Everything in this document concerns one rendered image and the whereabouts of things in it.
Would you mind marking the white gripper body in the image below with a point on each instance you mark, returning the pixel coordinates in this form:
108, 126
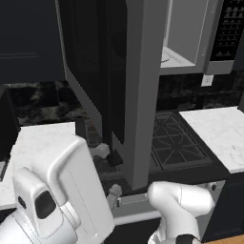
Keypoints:
82, 190

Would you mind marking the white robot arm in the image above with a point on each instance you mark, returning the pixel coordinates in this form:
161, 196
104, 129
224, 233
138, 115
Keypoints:
179, 203

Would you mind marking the grey microwave door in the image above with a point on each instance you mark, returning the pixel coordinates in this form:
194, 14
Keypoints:
143, 95

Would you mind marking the grey microwave oven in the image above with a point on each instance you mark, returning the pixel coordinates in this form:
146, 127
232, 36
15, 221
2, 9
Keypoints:
219, 68

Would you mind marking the silver oven front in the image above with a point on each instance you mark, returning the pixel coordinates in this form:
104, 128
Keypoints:
136, 206

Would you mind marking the black gas hob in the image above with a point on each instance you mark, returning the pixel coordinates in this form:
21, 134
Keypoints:
178, 143

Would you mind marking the black appliance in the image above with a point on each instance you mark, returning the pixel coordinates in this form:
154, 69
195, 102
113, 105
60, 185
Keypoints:
8, 127

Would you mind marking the dark oven knob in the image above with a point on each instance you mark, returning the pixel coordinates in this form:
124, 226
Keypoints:
213, 186

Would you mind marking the dark blue base cupboard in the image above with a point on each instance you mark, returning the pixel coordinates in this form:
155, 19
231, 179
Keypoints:
227, 206

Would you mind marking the white wall outlet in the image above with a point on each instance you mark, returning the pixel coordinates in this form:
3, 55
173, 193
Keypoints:
207, 80

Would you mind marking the dark blue wall cupboards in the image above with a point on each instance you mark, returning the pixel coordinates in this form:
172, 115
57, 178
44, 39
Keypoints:
28, 38

